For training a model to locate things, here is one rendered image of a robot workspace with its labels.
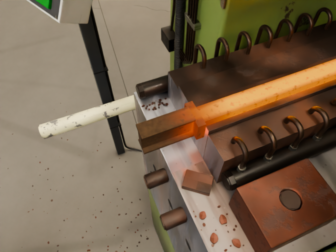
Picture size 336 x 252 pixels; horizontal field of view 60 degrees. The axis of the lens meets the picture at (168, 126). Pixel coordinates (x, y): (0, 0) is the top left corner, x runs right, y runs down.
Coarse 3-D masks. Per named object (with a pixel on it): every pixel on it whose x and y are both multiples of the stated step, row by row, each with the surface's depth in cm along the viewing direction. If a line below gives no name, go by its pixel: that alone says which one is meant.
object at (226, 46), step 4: (216, 40) 52; (220, 40) 51; (224, 40) 50; (216, 44) 53; (224, 44) 50; (216, 48) 54; (228, 48) 50; (216, 52) 54; (228, 52) 51; (216, 56) 55; (224, 56) 52; (228, 56) 51; (224, 60) 52
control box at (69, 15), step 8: (32, 0) 66; (56, 0) 61; (64, 0) 60; (72, 0) 62; (80, 0) 63; (88, 0) 65; (40, 8) 65; (56, 8) 62; (64, 8) 62; (72, 8) 63; (80, 8) 65; (88, 8) 66; (56, 16) 62; (64, 16) 63; (72, 16) 64; (80, 16) 66; (88, 16) 68
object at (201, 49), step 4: (196, 44) 50; (200, 44) 50; (196, 48) 51; (200, 48) 49; (196, 52) 52; (204, 52) 49; (196, 56) 53; (204, 56) 49; (196, 60) 54; (204, 60) 50; (204, 64) 50
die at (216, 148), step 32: (320, 32) 58; (192, 64) 53; (224, 64) 53; (256, 64) 51; (288, 64) 51; (192, 96) 47; (224, 96) 46; (288, 96) 46; (320, 96) 47; (224, 128) 44; (256, 128) 43; (288, 128) 43; (224, 160) 40
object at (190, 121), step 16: (320, 64) 49; (272, 80) 47; (288, 80) 47; (304, 80) 47; (320, 80) 47; (240, 96) 45; (256, 96) 45; (272, 96) 45; (176, 112) 42; (192, 112) 42; (208, 112) 43; (224, 112) 43; (240, 112) 44; (144, 128) 40; (160, 128) 40; (176, 128) 42; (192, 128) 44; (144, 144) 42; (160, 144) 43
